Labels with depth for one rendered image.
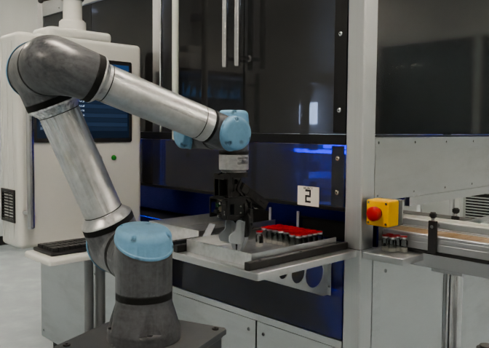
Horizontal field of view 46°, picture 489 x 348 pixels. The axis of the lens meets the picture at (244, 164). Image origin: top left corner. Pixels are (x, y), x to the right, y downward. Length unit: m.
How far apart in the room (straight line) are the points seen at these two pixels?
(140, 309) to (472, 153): 1.46
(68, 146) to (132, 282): 0.31
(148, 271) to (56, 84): 0.40
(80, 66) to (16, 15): 6.05
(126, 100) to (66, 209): 1.11
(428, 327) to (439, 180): 0.50
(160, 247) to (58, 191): 1.06
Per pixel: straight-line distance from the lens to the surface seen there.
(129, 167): 2.33
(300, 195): 1.81
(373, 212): 1.62
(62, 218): 2.22
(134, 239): 1.18
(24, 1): 7.23
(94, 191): 1.27
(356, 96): 1.68
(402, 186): 1.86
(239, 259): 1.49
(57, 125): 1.25
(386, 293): 1.85
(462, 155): 2.20
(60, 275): 3.19
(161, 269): 1.19
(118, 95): 1.15
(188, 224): 2.08
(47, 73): 1.13
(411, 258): 1.67
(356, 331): 1.77
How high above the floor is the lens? 1.22
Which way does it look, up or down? 3 degrees down
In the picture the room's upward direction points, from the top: straight up
